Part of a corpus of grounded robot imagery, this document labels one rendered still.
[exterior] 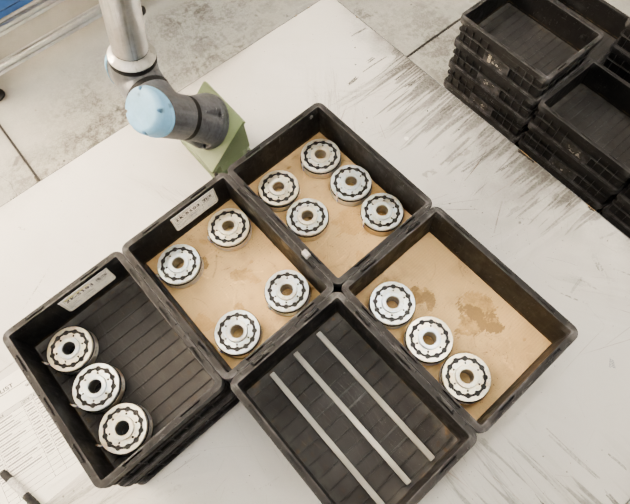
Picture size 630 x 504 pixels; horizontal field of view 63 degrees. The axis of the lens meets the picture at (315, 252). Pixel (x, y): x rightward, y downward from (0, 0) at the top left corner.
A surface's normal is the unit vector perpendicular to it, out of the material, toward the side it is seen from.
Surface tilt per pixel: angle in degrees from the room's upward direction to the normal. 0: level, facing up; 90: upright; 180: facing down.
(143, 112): 42
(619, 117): 0
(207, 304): 0
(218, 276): 0
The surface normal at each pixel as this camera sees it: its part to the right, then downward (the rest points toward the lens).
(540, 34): -0.04, -0.39
